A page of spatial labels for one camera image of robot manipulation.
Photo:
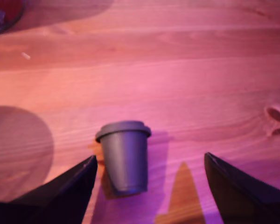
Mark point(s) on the dark grey coffee capsule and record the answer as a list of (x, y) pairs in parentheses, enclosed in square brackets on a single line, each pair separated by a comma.
[(126, 158)]

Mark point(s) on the white can with chicken picture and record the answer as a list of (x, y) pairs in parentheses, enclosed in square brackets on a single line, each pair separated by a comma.
[(11, 9)]

